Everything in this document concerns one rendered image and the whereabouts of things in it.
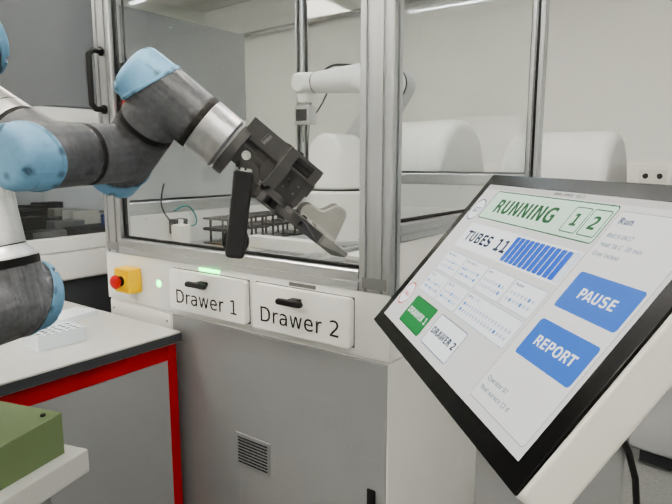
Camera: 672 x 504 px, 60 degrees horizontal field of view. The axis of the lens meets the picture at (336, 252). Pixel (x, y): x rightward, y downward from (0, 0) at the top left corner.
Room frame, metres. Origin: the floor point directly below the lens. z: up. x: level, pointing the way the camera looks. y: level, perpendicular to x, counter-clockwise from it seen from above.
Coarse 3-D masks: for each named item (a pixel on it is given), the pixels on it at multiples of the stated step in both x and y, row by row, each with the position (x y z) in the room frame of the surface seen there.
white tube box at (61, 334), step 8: (48, 328) 1.44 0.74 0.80; (56, 328) 1.45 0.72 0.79; (64, 328) 1.44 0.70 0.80; (72, 328) 1.45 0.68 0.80; (80, 328) 1.44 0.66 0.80; (32, 336) 1.37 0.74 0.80; (40, 336) 1.37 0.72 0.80; (48, 336) 1.38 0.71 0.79; (56, 336) 1.40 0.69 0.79; (64, 336) 1.41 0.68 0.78; (72, 336) 1.43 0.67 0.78; (80, 336) 1.44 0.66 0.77; (24, 344) 1.40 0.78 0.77; (32, 344) 1.38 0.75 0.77; (40, 344) 1.36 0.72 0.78; (48, 344) 1.38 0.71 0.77; (56, 344) 1.39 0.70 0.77; (64, 344) 1.41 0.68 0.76
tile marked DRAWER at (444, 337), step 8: (440, 320) 0.74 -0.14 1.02; (448, 320) 0.72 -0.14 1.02; (432, 328) 0.74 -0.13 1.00; (440, 328) 0.72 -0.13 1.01; (448, 328) 0.70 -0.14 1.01; (456, 328) 0.69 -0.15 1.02; (424, 336) 0.74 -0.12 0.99; (432, 336) 0.72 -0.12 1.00; (440, 336) 0.70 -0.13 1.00; (448, 336) 0.69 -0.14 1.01; (456, 336) 0.67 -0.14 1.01; (464, 336) 0.66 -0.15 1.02; (424, 344) 0.72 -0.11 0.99; (432, 344) 0.71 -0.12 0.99; (440, 344) 0.69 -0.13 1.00; (448, 344) 0.67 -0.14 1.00; (456, 344) 0.66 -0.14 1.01; (432, 352) 0.69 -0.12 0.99; (440, 352) 0.68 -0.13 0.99; (448, 352) 0.66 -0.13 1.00; (440, 360) 0.66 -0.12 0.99
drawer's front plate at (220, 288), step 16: (176, 272) 1.55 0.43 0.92; (192, 272) 1.51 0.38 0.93; (176, 288) 1.55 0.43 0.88; (192, 288) 1.51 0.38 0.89; (208, 288) 1.47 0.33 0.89; (224, 288) 1.44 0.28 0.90; (240, 288) 1.40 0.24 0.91; (176, 304) 1.55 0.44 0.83; (208, 304) 1.47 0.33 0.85; (224, 304) 1.44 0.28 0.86; (240, 304) 1.40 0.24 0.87; (240, 320) 1.40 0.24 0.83
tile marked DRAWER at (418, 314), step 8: (416, 304) 0.83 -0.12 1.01; (424, 304) 0.81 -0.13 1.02; (408, 312) 0.84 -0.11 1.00; (416, 312) 0.81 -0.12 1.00; (424, 312) 0.79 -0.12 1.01; (432, 312) 0.77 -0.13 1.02; (400, 320) 0.84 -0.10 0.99; (408, 320) 0.82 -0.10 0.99; (416, 320) 0.79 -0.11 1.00; (424, 320) 0.77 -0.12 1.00; (408, 328) 0.80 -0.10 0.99; (416, 328) 0.78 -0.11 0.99; (416, 336) 0.76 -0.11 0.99
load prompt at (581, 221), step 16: (512, 192) 0.85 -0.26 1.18; (496, 208) 0.85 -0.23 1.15; (512, 208) 0.81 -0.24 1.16; (528, 208) 0.77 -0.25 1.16; (544, 208) 0.73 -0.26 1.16; (560, 208) 0.70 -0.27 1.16; (576, 208) 0.67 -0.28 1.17; (592, 208) 0.64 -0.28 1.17; (608, 208) 0.61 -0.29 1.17; (512, 224) 0.77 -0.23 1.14; (528, 224) 0.73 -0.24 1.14; (544, 224) 0.70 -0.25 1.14; (560, 224) 0.67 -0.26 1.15; (576, 224) 0.64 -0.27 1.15; (592, 224) 0.62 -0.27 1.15; (576, 240) 0.62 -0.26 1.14; (592, 240) 0.59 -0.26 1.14
